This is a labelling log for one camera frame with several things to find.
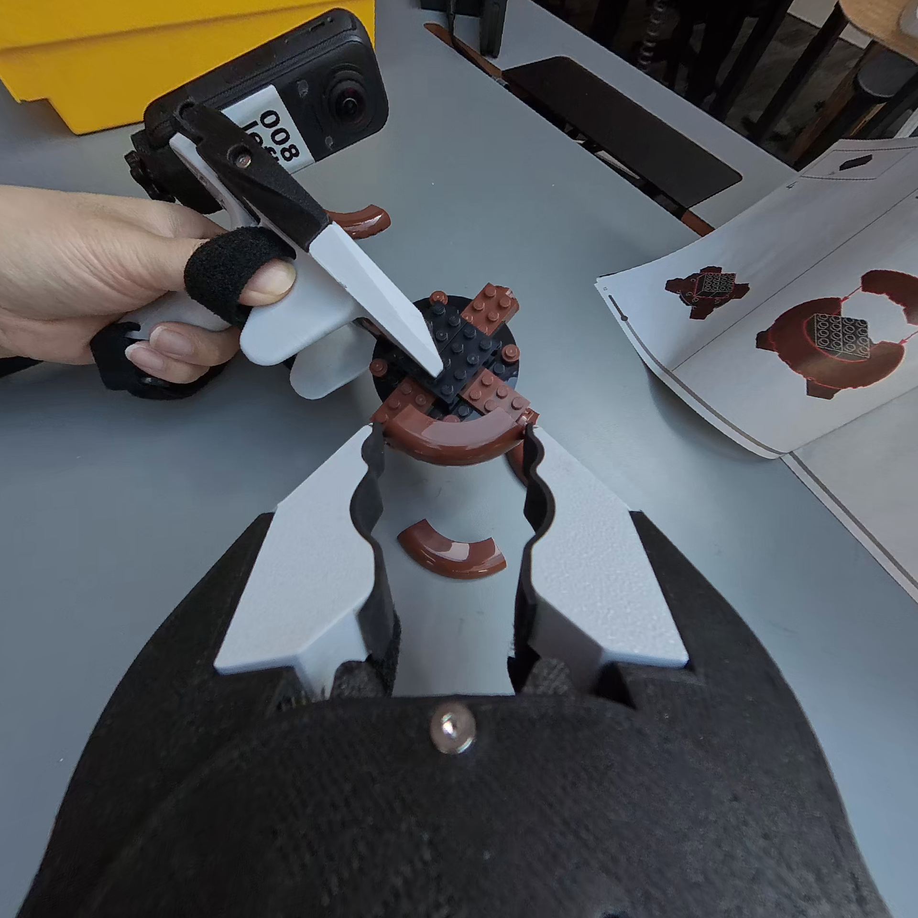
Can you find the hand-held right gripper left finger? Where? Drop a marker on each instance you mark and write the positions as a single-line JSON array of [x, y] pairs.
[[308, 574]]

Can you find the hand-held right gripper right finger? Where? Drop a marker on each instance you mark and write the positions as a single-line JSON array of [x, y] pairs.
[[595, 574]]

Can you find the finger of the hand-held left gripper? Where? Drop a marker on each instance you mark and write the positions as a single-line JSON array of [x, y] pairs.
[[373, 301]]

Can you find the brown and black brick assembly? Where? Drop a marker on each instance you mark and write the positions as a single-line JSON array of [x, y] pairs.
[[459, 344]]

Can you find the brown curved brick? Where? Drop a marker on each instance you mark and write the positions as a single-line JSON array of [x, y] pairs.
[[452, 444], [362, 222], [452, 559]]

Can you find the grey desk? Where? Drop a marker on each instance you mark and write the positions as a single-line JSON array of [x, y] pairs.
[[143, 502]]

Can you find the person's left hand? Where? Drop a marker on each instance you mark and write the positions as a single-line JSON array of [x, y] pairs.
[[86, 265]]

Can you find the yellow plastic bin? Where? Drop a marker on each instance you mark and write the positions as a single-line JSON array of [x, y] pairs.
[[86, 64]]

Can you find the white instruction booklet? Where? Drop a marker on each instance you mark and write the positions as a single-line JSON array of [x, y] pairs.
[[717, 358]]

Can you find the grey side table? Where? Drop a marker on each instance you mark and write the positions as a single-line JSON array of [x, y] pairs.
[[566, 43]]

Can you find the black flat pad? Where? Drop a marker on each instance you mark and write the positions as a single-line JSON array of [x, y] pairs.
[[617, 122]]

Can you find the wooden stool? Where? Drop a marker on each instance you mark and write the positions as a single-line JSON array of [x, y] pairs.
[[882, 18]]

